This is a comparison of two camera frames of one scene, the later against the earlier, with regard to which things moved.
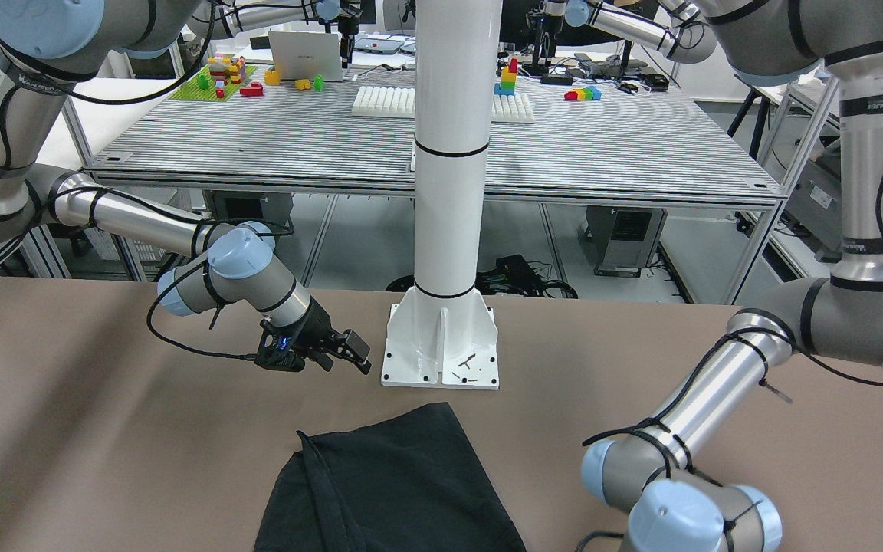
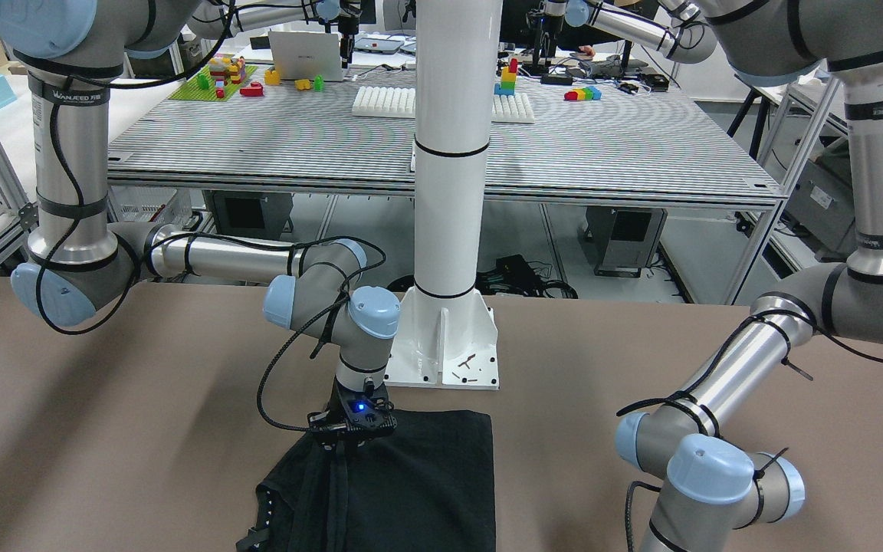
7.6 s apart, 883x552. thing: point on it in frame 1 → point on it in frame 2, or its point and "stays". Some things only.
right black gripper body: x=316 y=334 → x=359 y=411
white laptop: x=303 y=55 stays
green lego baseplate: x=203 y=87 stays
